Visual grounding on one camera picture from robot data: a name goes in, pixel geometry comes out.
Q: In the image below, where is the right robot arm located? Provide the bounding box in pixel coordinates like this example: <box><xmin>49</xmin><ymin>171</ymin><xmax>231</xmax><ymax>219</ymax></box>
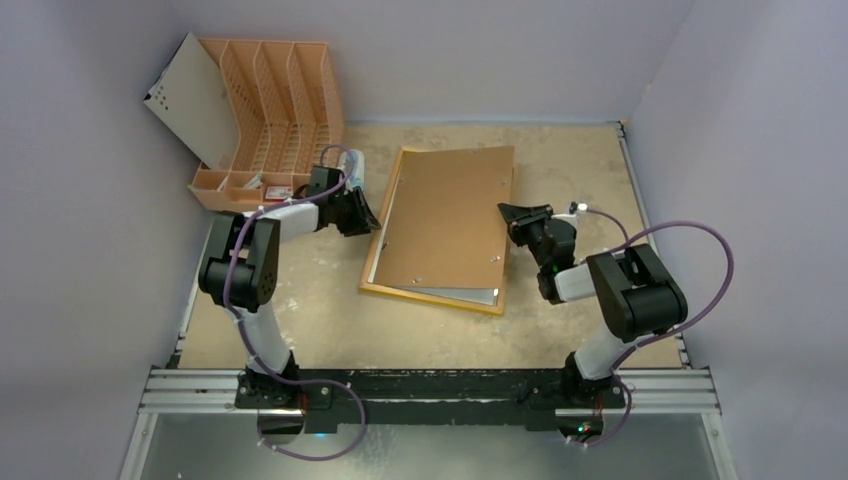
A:
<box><xmin>498</xmin><ymin>203</ymin><xmax>688</xmax><ymax>407</ymax></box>

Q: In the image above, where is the white perforated paper sheet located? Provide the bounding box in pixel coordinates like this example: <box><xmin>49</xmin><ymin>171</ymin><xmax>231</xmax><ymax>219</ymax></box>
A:
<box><xmin>143</xmin><ymin>33</ymin><xmax>239</xmax><ymax>170</ymax></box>

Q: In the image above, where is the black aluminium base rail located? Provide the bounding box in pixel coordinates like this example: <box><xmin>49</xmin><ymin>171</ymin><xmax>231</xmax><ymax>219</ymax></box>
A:
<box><xmin>138</xmin><ymin>368</ymin><xmax>720</xmax><ymax>436</ymax></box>

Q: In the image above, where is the green white pen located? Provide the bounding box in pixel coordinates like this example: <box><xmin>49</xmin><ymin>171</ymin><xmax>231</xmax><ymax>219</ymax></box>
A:
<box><xmin>243</xmin><ymin>173</ymin><xmax>264</xmax><ymax>190</ymax></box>

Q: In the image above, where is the red white small box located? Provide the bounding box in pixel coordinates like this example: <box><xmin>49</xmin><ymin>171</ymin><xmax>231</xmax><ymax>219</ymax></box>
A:
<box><xmin>264</xmin><ymin>185</ymin><xmax>293</xmax><ymax>202</ymax></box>

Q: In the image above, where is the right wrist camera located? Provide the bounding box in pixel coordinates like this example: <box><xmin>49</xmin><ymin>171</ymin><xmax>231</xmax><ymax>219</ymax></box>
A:
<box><xmin>552</xmin><ymin>202</ymin><xmax>588</xmax><ymax>228</ymax></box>

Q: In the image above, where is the orange plastic desk organizer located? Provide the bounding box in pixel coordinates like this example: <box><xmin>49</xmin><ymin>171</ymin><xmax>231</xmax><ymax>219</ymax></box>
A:
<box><xmin>189</xmin><ymin>38</ymin><xmax>345</xmax><ymax>211</ymax></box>

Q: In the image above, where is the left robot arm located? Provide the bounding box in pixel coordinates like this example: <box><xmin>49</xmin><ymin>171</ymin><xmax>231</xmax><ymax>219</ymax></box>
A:
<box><xmin>198</xmin><ymin>159</ymin><xmax>380</xmax><ymax>409</ymax></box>

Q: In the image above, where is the yellow wooden picture frame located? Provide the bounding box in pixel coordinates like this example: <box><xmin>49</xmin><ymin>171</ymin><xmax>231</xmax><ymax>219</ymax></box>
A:
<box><xmin>358</xmin><ymin>146</ymin><xmax>517</xmax><ymax>317</ymax></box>

